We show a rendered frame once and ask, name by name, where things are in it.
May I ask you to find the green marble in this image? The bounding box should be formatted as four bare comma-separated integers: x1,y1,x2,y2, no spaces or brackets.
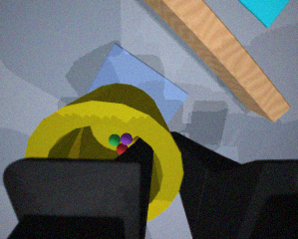
109,134,121,146

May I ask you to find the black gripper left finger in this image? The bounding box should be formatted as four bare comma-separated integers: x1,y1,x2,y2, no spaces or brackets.
2,138,153,239

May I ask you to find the yellow marble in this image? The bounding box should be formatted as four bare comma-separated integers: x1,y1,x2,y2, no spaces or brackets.
132,136,140,143

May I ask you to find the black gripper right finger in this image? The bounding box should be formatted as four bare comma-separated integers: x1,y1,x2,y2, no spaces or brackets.
171,131,298,239

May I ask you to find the red marble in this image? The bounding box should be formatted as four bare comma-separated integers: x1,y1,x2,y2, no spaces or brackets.
117,143,128,154

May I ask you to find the tan wooden beam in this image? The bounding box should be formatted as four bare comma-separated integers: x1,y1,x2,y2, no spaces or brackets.
145,0,290,122

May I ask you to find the purple marble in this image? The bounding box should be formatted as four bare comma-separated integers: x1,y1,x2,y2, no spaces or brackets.
121,132,133,145

